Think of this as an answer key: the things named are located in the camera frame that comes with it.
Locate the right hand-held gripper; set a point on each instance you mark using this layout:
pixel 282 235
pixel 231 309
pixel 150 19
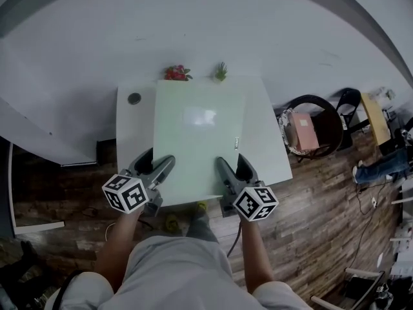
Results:
pixel 255 203

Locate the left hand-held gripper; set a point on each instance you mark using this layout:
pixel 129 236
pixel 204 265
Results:
pixel 126 194

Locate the pale green board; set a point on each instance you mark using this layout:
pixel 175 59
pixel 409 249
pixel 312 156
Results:
pixel 197 140

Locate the person's left forearm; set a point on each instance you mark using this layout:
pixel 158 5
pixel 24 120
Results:
pixel 117 247

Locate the person's right forearm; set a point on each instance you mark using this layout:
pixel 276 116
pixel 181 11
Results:
pixel 256 257

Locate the white table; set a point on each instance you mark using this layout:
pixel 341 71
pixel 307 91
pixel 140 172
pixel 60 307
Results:
pixel 271 147

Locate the person's right yellow shoe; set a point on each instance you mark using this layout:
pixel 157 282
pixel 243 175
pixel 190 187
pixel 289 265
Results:
pixel 201 206

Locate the person's yellow shoe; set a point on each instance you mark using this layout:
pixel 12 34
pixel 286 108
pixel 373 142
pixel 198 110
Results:
pixel 201 206
pixel 172 223

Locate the person's left yellow shoe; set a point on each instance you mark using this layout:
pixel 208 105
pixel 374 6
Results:
pixel 172 223

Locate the person's grey trouser leg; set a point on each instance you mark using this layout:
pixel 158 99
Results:
pixel 201 226

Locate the floral seat cushion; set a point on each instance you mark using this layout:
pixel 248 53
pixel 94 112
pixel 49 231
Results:
pixel 284 124

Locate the pink box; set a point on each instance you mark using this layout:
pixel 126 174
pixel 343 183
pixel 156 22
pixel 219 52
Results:
pixel 305 131

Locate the red flower pot plant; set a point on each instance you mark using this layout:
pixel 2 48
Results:
pixel 175 73

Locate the small green pot plant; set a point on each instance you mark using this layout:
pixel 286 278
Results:
pixel 220 71

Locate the round dark chair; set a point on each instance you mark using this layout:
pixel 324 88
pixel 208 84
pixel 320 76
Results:
pixel 332 128

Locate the person's white shirt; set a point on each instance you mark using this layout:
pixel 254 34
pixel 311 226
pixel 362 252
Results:
pixel 177 276

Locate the black folding chair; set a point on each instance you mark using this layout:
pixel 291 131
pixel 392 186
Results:
pixel 350 108

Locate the white power strip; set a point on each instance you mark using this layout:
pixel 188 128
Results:
pixel 374 202

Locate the yellow wooden side table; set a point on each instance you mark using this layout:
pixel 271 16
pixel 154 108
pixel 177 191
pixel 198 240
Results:
pixel 376 121

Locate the black bag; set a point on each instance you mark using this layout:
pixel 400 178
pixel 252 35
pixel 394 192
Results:
pixel 19 273

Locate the white flower plant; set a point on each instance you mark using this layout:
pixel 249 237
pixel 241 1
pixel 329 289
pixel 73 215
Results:
pixel 385 94

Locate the white frame chair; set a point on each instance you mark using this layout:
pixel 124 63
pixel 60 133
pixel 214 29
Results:
pixel 355 271

